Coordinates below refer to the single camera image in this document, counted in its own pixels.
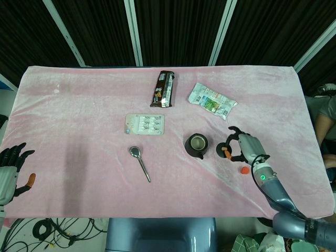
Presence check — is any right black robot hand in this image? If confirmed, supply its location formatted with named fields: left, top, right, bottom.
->
left=222, top=126, right=271, bottom=166

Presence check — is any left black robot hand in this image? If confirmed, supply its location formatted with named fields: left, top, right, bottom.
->
left=0, top=142, right=36, bottom=206

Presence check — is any black teapot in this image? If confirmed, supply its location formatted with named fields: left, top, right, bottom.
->
left=184, top=132, right=209, bottom=160

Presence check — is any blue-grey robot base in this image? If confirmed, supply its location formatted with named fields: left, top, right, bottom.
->
left=106, top=217, right=219, bottom=252

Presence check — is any white crumpled snack packet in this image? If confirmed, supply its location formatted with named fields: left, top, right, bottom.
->
left=187, top=82, right=238, bottom=121

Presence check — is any seated person in grey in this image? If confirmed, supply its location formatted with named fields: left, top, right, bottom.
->
left=305, top=94, right=336, bottom=182

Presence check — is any green checkered cloth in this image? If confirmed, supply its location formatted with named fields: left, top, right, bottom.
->
left=230, top=233, right=261, bottom=252

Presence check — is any white plastic bag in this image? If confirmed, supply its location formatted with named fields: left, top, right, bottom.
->
left=258, top=232, right=286, bottom=252

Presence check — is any brown snack wrapper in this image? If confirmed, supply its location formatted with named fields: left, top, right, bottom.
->
left=150, top=70, right=176, bottom=108

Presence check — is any blister pack card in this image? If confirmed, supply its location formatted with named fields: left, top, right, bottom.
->
left=123, top=113, right=166, bottom=135

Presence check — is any metal spoon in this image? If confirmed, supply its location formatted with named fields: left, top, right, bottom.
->
left=129, top=145, right=152, bottom=183

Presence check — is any pink tablecloth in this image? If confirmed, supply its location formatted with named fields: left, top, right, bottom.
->
left=0, top=65, right=333, bottom=219

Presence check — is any mint green plastic item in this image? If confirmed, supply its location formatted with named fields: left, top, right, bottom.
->
left=288, top=237, right=317, bottom=252

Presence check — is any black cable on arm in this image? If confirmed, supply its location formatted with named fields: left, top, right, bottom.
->
left=251, top=154, right=305, bottom=219

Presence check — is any coiled black cable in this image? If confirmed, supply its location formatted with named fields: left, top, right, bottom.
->
left=32, top=221, right=53, bottom=241

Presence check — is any black floor cable bundle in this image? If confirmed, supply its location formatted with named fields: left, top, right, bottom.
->
left=0, top=217, right=109, bottom=252

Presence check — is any white and blue partition post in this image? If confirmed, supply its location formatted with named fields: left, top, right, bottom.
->
left=0, top=73, right=19, bottom=92

